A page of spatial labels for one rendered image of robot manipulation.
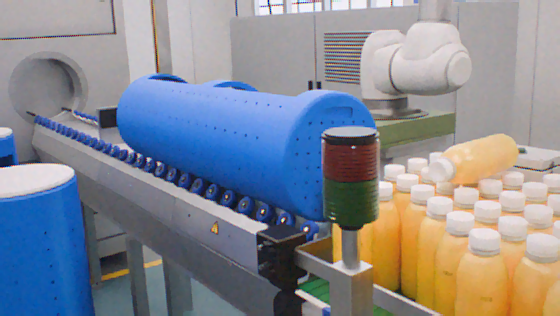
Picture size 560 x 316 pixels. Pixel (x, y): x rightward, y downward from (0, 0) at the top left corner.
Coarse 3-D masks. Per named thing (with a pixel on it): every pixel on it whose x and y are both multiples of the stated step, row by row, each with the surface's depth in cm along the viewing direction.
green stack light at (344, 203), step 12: (324, 180) 60; (372, 180) 59; (324, 192) 61; (336, 192) 59; (348, 192) 59; (360, 192) 59; (372, 192) 59; (324, 204) 61; (336, 204) 60; (348, 204) 59; (360, 204) 59; (372, 204) 60; (324, 216) 62; (336, 216) 60; (348, 216) 59; (360, 216) 59; (372, 216) 60
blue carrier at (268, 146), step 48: (144, 96) 163; (192, 96) 143; (240, 96) 128; (288, 96) 117; (336, 96) 114; (144, 144) 163; (192, 144) 137; (240, 144) 120; (288, 144) 108; (240, 192) 132; (288, 192) 110
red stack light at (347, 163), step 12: (324, 144) 59; (336, 144) 58; (372, 144) 58; (324, 156) 60; (336, 156) 58; (348, 156) 58; (360, 156) 58; (372, 156) 58; (324, 168) 60; (336, 168) 59; (348, 168) 58; (360, 168) 58; (372, 168) 59; (336, 180) 59; (348, 180) 58; (360, 180) 58
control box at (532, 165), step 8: (528, 152) 112; (536, 152) 112; (544, 152) 112; (552, 152) 111; (520, 160) 109; (528, 160) 107; (536, 160) 106; (544, 160) 106; (552, 160) 107; (512, 168) 110; (520, 168) 109; (528, 168) 108; (536, 168) 106; (544, 168) 106; (552, 168) 108; (528, 176) 108; (536, 176) 107
